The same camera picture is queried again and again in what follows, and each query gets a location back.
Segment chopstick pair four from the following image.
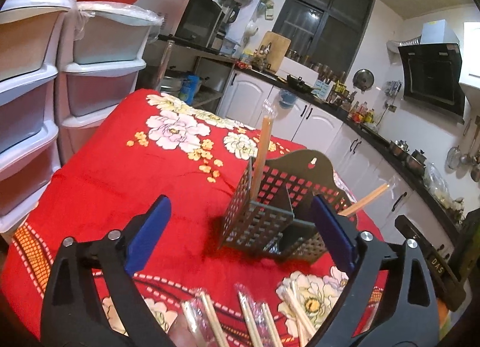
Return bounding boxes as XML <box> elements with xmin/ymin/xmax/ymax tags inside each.
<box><xmin>279</xmin><ymin>281</ymin><xmax>316</xmax><ymax>346</ymax></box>

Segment chopstick pair two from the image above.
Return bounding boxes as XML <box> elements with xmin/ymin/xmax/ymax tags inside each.
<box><xmin>338</xmin><ymin>178</ymin><xmax>395</xmax><ymax>217</ymax></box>

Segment chopstick pair three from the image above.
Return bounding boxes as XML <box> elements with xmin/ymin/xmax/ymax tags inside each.
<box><xmin>181</xmin><ymin>289</ymin><xmax>230</xmax><ymax>347</ymax></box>

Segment chopstick pair five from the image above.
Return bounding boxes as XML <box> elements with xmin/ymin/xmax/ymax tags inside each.
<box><xmin>234</xmin><ymin>284</ymin><xmax>282</xmax><ymax>347</ymax></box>

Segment chopstick pair one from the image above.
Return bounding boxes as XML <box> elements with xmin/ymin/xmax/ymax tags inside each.
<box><xmin>250</xmin><ymin>100</ymin><xmax>278</xmax><ymax>201</ymax></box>

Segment dark kitchen window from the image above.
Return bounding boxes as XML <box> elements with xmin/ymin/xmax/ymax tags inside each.
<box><xmin>272</xmin><ymin>0</ymin><xmax>374</xmax><ymax>74</ymax></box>

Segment white lower cabinets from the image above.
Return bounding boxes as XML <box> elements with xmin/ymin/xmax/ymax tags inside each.
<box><xmin>216</xmin><ymin>70</ymin><xmax>454</xmax><ymax>256</ymax></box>

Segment red floral tablecloth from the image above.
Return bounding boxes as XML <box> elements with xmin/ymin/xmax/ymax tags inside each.
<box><xmin>1</xmin><ymin>90</ymin><xmax>347</xmax><ymax>346</ymax></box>

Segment grey perforated utensil holder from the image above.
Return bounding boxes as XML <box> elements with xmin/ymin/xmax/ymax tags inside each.
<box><xmin>220</xmin><ymin>149</ymin><xmax>352</xmax><ymax>263</ymax></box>

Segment black range hood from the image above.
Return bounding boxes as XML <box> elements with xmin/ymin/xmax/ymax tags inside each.
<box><xmin>399</xmin><ymin>43</ymin><xmax>465</xmax><ymax>124</ymax></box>

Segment hanging dark pot lid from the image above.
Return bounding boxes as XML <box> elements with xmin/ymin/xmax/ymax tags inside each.
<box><xmin>352</xmin><ymin>69</ymin><xmax>374</xmax><ymax>92</ymax></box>

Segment black wok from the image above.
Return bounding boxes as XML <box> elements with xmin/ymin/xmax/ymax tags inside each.
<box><xmin>286</xmin><ymin>74</ymin><xmax>312</xmax><ymax>94</ymax></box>

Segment right white drawer unit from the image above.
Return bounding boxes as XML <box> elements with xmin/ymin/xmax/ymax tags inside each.
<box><xmin>54</xmin><ymin>1</ymin><xmax>164</xmax><ymax>163</ymax></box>

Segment white drawer unit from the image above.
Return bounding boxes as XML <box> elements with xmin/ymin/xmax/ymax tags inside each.
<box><xmin>54</xmin><ymin>1</ymin><xmax>164</xmax><ymax>163</ymax></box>
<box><xmin>1</xmin><ymin>0</ymin><xmax>73</xmax><ymax>233</ymax></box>

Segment wooden cutting board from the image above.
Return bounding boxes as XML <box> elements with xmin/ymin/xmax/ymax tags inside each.
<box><xmin>260</xmin><ymin>31</ymin><xmax>291</xmax><ymax>74</ymax></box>

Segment left white drawer unit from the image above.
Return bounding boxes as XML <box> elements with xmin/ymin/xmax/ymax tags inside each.
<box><xmin>1</xmin><ymin>0</ymin><xmax>73</xmax><ymax>233</ymax></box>

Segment black microwave oven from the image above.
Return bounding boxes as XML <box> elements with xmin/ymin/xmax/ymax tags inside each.
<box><xmin>136</xmin><ymin>0</ymin><xmax>222</xmax><ymax>48</ymax></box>

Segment black blender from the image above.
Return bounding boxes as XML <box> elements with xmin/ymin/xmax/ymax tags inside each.
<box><xmin>219</xmin><ymin>0</ymin><xmax>241</xmax><ymax>34</ymax></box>

